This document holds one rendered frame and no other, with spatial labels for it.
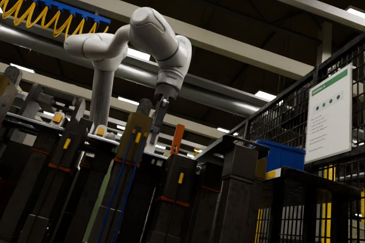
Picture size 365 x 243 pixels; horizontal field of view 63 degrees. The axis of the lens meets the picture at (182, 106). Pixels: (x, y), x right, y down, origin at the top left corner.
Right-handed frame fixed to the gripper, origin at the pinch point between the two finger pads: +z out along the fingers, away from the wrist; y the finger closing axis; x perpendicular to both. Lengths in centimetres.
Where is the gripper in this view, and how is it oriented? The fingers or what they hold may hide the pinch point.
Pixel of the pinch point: (150, 145)
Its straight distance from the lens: 96.3
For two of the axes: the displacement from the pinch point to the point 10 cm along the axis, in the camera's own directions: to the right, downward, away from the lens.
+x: 9.4, 3.1, 1.2
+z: -2.3, 8.8, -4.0
